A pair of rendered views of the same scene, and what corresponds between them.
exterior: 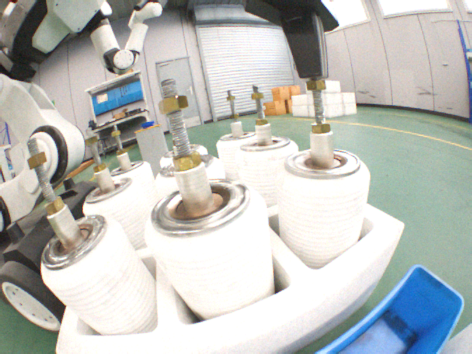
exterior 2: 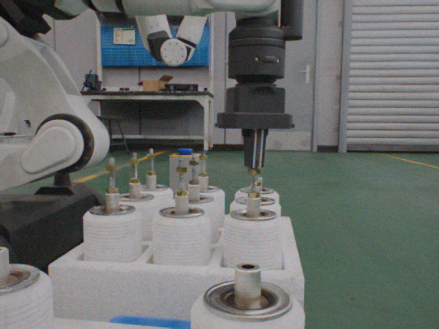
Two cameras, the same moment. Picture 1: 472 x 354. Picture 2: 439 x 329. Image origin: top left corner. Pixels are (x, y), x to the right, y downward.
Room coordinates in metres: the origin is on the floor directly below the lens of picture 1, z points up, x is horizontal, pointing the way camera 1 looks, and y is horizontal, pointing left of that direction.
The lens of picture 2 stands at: (-0.48, -0.28, 0.40)
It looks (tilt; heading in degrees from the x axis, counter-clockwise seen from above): 7 degrees down; 22
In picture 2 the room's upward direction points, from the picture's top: straight up
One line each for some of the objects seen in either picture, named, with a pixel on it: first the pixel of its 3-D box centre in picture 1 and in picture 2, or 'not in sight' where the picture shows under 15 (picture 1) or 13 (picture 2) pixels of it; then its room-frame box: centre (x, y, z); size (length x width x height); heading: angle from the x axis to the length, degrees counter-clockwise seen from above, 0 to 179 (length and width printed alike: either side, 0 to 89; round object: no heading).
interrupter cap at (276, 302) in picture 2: not in sight; (247, 299); (-0.16, -0.17, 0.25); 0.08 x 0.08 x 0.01
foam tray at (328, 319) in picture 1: (215, 253); (194, 279); (0.23, 0.06, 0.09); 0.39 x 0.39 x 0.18; 15
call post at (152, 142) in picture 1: (164, 179); (185, 213); (0.49, 0.21, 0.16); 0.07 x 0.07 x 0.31; 15
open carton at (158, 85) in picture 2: (120, 114); (155, 84); (4.32, 2.56, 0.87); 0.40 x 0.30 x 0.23; 94
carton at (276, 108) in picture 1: (277, 107); not in sight; (3.87, -1.15, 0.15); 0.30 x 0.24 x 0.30; 17
